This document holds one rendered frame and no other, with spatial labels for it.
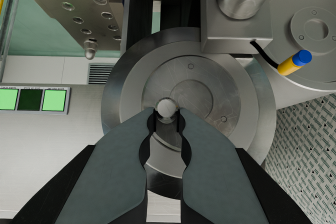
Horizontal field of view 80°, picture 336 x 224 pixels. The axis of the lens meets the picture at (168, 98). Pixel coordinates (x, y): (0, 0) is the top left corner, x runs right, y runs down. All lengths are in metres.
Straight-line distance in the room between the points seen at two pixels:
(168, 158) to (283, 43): 0.15
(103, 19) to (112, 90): 0.31
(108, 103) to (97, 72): 2.98
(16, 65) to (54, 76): 0.61
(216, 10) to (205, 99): 0.07
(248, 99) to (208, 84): 0.04
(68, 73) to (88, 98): 2.79
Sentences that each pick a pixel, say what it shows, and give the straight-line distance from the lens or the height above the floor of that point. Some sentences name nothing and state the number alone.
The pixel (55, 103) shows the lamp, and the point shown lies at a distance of 0.57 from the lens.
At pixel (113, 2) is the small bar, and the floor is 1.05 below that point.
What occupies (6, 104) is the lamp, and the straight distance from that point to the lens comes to 0.64.
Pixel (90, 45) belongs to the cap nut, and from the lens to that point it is 0.57.
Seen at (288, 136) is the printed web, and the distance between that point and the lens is 0.38.
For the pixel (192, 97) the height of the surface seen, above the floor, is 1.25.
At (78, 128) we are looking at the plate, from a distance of 0.54.
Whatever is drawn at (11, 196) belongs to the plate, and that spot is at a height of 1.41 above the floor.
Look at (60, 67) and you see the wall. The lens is 3.42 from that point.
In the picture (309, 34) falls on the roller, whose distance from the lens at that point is 0.24.
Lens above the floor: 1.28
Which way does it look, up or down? 12 degrees down
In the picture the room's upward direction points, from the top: 179 degrees counter-clockwise
